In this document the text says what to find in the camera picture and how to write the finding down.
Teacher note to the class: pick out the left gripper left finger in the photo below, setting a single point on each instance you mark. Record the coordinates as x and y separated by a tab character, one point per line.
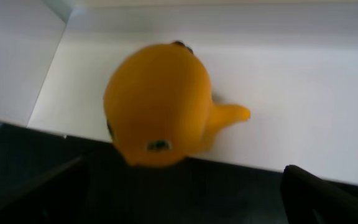
57	196

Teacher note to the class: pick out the yellow rubber duck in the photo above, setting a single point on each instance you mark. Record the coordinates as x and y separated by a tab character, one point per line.
157	102

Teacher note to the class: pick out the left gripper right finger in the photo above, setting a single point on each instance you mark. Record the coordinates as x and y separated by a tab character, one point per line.
322	202

